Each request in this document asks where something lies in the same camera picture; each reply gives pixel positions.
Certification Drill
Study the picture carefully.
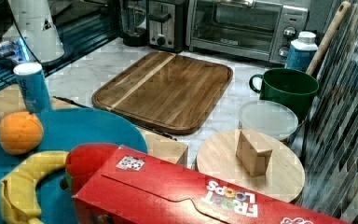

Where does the dark wooden cutting board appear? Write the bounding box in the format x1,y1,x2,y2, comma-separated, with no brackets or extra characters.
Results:
91,52,233,135

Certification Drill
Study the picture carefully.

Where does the round light wooden board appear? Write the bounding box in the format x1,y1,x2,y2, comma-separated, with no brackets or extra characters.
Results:
196,129,305,203

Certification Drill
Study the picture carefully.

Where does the small wooden block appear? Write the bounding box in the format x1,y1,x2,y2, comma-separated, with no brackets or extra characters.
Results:
236,129,272,176

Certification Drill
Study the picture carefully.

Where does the red Froot Loops box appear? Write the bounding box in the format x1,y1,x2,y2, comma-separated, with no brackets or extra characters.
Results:
73,147,350,224

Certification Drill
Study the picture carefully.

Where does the silver black toaster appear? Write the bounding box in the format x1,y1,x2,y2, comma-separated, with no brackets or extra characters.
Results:
146,0,188,53

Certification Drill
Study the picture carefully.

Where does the red apple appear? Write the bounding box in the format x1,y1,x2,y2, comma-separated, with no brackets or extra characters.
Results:
65,143,118,195

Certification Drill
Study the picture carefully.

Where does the black coffee maker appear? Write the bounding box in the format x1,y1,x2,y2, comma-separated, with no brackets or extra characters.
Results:
119,0,147,47

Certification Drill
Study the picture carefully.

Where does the blue round plate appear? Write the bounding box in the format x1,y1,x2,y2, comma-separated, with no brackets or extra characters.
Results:
0,108,147,224

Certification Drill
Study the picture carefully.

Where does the green mug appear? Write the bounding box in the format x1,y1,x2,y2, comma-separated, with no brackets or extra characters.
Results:
249,68,319,123

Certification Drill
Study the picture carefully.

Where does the silver toaster oven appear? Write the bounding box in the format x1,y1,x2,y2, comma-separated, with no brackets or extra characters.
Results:
186,0,309,64

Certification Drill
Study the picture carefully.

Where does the blue white bottle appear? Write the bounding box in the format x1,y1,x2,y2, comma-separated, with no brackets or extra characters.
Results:
285,31,318,72

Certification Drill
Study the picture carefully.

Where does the blue cylindrical canister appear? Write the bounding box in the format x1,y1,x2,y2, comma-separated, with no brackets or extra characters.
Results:
13,63,52,113

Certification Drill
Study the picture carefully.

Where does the orange fruit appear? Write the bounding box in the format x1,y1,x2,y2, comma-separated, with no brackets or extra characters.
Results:
0,112,44,155

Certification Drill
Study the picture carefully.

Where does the yellow banana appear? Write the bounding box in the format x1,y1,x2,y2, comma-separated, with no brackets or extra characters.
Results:
0,151,68,224

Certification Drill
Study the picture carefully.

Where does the wooden rolling pin handle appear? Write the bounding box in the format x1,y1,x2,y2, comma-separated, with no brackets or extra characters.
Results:
306,1,351,76

